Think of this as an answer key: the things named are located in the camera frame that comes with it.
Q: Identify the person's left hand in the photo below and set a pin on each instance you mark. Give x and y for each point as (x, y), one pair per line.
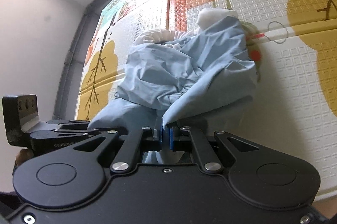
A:
(22, 156)

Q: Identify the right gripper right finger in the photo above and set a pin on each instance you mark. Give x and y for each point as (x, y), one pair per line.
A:
(192, 140)

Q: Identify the light blue shirt white collar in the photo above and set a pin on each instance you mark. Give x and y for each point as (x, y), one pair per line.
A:
(204, 79)

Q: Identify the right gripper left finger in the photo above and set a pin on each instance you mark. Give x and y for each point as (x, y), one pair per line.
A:
(131, 147)

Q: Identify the colourful foam play mat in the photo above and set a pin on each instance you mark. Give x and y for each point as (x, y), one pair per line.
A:
(264, 70)

